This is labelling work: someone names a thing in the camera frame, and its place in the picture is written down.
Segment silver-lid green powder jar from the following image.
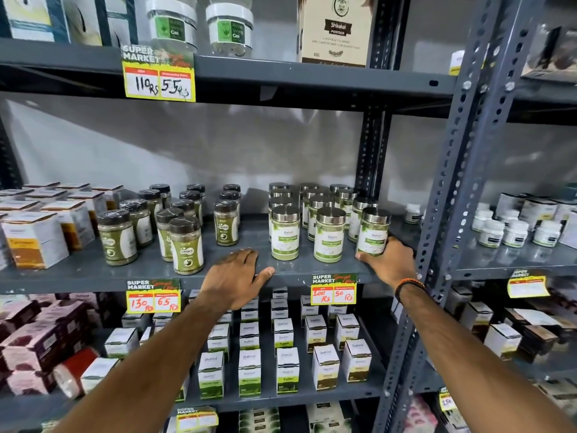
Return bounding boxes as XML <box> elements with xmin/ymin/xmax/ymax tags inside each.
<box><xmin>356</xmin><ymin>207</ymin><xmax>392</xmax><ymax>257</ymax></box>

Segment group of white brown boxes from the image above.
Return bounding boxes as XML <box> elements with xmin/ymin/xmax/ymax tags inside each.
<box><xmin>444</xmin><ymin>283</ymin><xmax>577</xmax><ymax>361</ymax></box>

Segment red white box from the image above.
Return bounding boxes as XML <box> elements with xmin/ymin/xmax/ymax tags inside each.
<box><xmin>53</xmin><ymin>346</ymin><xmax>100</xmax><ymax>399</ymax></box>

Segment white blue product box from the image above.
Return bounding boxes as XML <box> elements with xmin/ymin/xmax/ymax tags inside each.
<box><xmin>0</xmin><ymin>0</ymin><xmax>69</xmax><ymax>43</ymax></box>
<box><xmin>106</xmin><ymin>0</ymin><xmax>138</xmax><ymax>46</ymax></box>
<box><xmin>63</xmin><ymin>0</ymin><xmax>111</xmax><ymax>46</ymax></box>

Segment orange black wristband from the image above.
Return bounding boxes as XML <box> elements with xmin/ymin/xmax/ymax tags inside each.
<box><xmin>394</xmin><ymin>278</ymin><xmax>429</xmax><ymax>307</ymax></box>

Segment grey metal shelf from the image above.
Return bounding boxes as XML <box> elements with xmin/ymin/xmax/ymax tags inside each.
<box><xmin>383</xmin><ymin>0</ymin><xmax>577</xmax><ymax>433</ymax></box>
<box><xmin>0</xmin><ymin>0</ymin><xmax>510</xmax><ymax>433</ymax></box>

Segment white dark-top box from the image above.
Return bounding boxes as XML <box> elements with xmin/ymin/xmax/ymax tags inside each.
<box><xmin>553</xmin><ymin>200</ymin><xmax>577</xmax><ymax>224</ymax></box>
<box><xmin>495</xmin><ymin>192</ymin><xmax>524</xmax><ymax>218</ymax></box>
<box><xmin>519</xmin><ymin>198</ymin><xmax>559</xmax><ymax>230</ymax></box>

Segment dark brown packet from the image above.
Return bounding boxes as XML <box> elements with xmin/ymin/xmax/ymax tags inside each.
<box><xmin>522</xmin><ymin>25</ymin><xmax>562</xmax><ymax>81</ymax></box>
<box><xmin>558</xmin><ymin>25</ymin><xmax>577</xmax><ymax>79</ymax></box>

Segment person's right hand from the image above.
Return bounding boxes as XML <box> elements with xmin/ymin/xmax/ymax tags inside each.
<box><xmin>355</xmin><ymin>236</ymin><xmax>418</xmax><ymax>292</ymax></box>

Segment group of small white tubs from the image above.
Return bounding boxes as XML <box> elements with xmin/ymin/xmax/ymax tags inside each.
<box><xmin>471</xmin><ymin>202</ymin><xmax>563</xmax><ymax>248</ymax></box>

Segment person's left hand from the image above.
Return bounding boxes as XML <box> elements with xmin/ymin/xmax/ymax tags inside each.
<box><xmin>198</xmin><ymin>248</ymin><xmax>276</xmax><ymax>314</ymax></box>

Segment beige brown powder box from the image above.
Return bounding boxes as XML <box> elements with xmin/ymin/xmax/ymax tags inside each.
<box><xmin>296</xmin><ymin>0</ymin><xmax>377</xmax><ymax>68</ymax></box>

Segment group of black-lid small jars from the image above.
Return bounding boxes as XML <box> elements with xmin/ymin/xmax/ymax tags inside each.
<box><xmin>97</xmin><ymin>183</ymin><xmax>242</xmax><ymax>266</ymax></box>

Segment stack of green white packets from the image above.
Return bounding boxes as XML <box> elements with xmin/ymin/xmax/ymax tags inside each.
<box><xmin>239</xmin><ymin>408</ymin><xmax>280</xmax><ymax>433</ymax></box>

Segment translucent plastic back sheet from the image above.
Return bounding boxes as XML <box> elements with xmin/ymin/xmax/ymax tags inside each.
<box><xmin>0</xmin><ymin>92</ymin><xmax>364</xmax><ymax>212</ymax></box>

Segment group of silver-lid small jars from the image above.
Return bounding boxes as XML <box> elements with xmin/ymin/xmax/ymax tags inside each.
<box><xmin>267</xmin><ymin>181</ymin><xmax>377</xmax><ymax>265</ymax></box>

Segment pink packets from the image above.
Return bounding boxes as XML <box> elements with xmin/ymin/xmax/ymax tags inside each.
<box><xmin>403</xmin><ymin>396</ymin><xmax>438</xmax><ymax>433</ymax></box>

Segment plain white box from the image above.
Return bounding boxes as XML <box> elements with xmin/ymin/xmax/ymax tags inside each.
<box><xmin>80</xmin><ymin>357</ymin><xmax>120</xmax><ymax>394</ymax></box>

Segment stack of maroon pink boxes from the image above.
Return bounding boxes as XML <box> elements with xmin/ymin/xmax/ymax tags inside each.
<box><xmin>0</xmin><ymin>292</ymin><xmax>102</xmax><ymax>395</ymax></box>

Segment person's right forearm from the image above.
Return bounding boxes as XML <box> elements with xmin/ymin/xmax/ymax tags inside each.
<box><xmin>398</xmin><ymin>283</ymin><xmax>577</xmax><ymax>433</ymax></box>

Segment white green packet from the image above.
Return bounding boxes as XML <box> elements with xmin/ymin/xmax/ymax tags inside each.
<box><xmin>306</xmin><ymin>401</ymin><xmax>352</xmax><ymax>433</ymax></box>

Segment group of white orange boxes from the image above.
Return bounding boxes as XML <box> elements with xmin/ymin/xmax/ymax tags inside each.
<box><xmin>0</xmin><ymin>181</ymin><xmax>125</xmax><ymax>271</ymax></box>

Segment group of white green boxes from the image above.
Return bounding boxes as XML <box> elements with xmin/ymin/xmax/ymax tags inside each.
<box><xmin>104</xmin><ymin>286</ymin><xmax>373</xmax><ymax>402</ymax></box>

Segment person's left forearm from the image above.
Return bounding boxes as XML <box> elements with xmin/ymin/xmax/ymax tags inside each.
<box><xmin>52</xmin><ymin>295</ymin><xmax>233</xmax><ymax>433</ymax></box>

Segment clear gel tub white lid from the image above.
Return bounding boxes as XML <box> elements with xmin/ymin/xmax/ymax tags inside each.
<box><xmin>145</xmin><ymin>0</ymin><xmax>198</xmax><ymax>54</ymax></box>
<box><xmin>205</xmin><ymin>2</ymin><xmax>254</xmax><ymax>58</ymax></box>

